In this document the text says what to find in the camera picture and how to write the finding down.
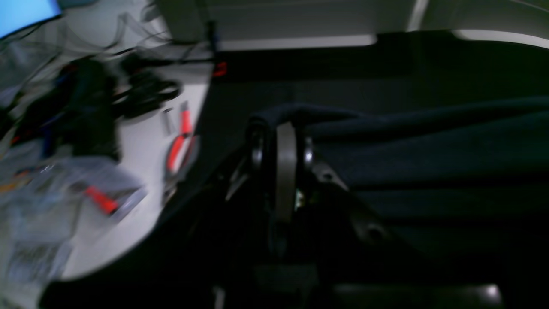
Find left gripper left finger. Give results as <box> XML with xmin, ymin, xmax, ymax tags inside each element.
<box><xmin>223</xmin><ymin>123</ymin><xmax>275</xmax><ymax>241</ymax></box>

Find black table cloth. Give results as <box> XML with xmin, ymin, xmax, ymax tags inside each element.
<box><xmin>39</xmin><ymin>31</ymin><xmax>548</xmax><ymax>309</ymax></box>

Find red black clamp far-left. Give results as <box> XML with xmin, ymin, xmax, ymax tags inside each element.
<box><xmin>212</xmin><ymin>61</ymin><xmax>228</xmax><ymax>78</ymax></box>

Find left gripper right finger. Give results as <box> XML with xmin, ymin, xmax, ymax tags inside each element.
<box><xmin>274</xmin><ymin>122</ymin><xmax>348</xmax><ymax>224</ymax></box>

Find dark navy t-shirt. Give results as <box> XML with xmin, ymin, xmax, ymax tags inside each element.
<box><xmin>248</xmin><ymin>97</ymin><xmax>548</xmax><ymax>251</ymax></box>

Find clear plastic bag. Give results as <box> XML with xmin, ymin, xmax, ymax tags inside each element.
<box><xmin>1</xmin><ymin>157</ymin><xmax>160</xmax><ymax>309</ymax></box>

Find red handled pliers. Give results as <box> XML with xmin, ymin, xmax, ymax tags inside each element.
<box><xmin>164</xmin><ymin>101</ymin><xmax>199</xmax><ymax>180</ymax></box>

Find tangled black cables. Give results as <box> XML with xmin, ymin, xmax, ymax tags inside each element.
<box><xmin>0</xmin><ymin>54</ymin><xmax>183</xmax><ymax>159</ymax></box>

